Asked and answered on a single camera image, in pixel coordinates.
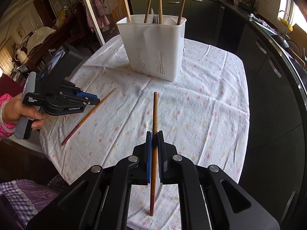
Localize black plastic fork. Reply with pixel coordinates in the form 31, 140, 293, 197
155, 15, 159, 24
151, 8, 155, 24

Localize floral white tablecloth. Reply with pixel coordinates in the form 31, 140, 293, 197
39, 34, 250, 230

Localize brown wooden chopstick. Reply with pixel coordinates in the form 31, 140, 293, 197
149, 92, 158, 217

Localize white plastic spoon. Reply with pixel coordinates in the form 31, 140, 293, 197
164, 18, 177, 26

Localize pink checked apron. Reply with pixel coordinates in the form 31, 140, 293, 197
89, 0, 110, 29

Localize red-tipped wooden chopstick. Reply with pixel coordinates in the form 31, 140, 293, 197
61, 87, 118, 146

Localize green kitchen cabinets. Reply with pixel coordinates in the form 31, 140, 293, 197
129, 0, 306, 210

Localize person's left hand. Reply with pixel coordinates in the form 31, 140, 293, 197
2, 94, 49, 130

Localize pink sleeve forearm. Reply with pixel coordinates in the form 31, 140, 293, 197
0, 94, 16, 140

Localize white plastic utensil holder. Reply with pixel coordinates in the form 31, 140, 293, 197
116, 15, 186, 81

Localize chrome kitchen faucet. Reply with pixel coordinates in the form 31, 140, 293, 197
279, 10, 306, 55

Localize light wooden chopstick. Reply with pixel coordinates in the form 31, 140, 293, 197
177, 0, 186, 25

